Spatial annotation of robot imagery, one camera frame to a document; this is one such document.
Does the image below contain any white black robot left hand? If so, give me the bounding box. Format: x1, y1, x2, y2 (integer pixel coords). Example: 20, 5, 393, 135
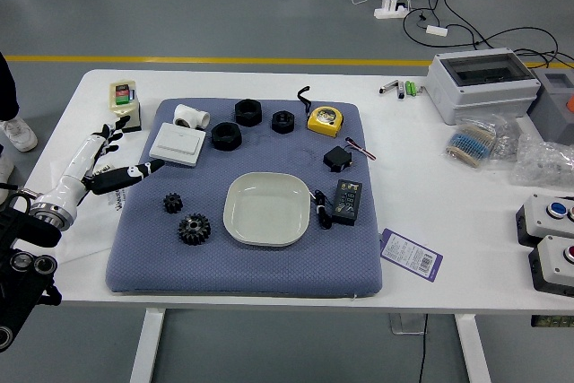
35, 114, 166, 229

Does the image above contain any small black gear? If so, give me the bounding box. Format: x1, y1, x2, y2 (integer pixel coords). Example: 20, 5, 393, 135
162, 192, 184, 215

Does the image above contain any big black gear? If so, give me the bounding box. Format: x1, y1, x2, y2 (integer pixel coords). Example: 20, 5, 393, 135
178, 212, 213, 247

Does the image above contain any large black hex nut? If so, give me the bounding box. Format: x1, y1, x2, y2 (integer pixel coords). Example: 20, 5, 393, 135
210, 121, 243, 152
233, 99, 264, 127

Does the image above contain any small black hex nut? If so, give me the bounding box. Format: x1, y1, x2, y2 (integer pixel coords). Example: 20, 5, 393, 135
270, 109, 296, 135

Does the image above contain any blue button control box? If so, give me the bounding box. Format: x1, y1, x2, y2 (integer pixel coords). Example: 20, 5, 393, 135
514, 193, 574, 248

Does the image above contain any grey box with orange button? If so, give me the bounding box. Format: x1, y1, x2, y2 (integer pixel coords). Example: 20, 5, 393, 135
526, 67, 574, 145

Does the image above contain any red button control box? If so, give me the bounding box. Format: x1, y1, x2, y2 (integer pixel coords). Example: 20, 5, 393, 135
527, 234, 574, 298

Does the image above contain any person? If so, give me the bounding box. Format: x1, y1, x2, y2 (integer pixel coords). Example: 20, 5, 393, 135
0, 53, 39, 205

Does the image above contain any white pipe tee fitting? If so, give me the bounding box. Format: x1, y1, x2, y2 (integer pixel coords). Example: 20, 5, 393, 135
172, 103, 211, 131

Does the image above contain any white table leg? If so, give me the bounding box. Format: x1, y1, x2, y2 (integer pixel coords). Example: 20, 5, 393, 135
129, 309, 166, 383
454, 313, 492, 383

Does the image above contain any white square plate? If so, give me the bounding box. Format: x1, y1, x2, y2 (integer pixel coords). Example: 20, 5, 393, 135
222, 171, 311, 248

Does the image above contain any blue-grey cushion mat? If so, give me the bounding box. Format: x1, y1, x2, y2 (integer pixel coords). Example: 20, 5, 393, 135
105, 98, 384, 299

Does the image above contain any yellow tape measure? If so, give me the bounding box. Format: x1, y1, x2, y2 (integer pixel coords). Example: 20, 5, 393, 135
295, 85, 344, 137

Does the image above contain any black digital meter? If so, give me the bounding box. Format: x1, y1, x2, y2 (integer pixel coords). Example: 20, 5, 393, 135
330, 178, 363, 226

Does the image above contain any purple paper tag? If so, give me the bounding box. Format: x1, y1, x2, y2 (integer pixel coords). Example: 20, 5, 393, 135
379, 227, 444, 284

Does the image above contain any white power strip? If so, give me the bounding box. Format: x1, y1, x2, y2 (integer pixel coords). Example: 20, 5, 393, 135
374, 0, 412, 20

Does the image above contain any bag of blue resistors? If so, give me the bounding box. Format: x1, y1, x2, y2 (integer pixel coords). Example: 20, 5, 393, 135
443, 114, 500, 172

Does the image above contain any bag of dark components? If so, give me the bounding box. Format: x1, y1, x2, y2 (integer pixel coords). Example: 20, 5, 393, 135
489, 114, 524, 164

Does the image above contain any clear bubble wrap bag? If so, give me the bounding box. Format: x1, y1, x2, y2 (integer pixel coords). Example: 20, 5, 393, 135
509, 134, 574, 189

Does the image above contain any dark device under table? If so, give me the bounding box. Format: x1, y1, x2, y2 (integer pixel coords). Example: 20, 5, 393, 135
531, 314, 574, 328

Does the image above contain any cream push-button switch box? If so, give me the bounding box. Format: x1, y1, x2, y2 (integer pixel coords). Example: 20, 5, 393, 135
109, 81, 143, 134

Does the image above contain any white wall switch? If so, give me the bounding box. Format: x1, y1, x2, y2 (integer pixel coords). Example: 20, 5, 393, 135
148, 122, 207, 170

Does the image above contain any black bundled cable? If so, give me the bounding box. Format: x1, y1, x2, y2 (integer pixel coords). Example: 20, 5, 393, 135
312, 188, 334, 230

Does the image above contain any black servo with wires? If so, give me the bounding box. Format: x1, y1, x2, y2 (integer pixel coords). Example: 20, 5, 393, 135
323, 136, 377, 173

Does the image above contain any clear bracket under table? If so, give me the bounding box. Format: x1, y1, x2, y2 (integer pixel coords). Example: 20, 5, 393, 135
388, 313, 427, 335

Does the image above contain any black hanging cable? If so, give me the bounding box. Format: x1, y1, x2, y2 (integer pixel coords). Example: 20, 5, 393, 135
418, 313, 428, 383

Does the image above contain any grey electrical enclosure box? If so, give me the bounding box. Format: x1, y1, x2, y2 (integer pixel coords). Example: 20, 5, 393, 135
423, 47, 543, 126

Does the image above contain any black floor cable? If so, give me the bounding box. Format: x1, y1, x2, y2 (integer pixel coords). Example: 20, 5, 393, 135
402, 0, 574, 71

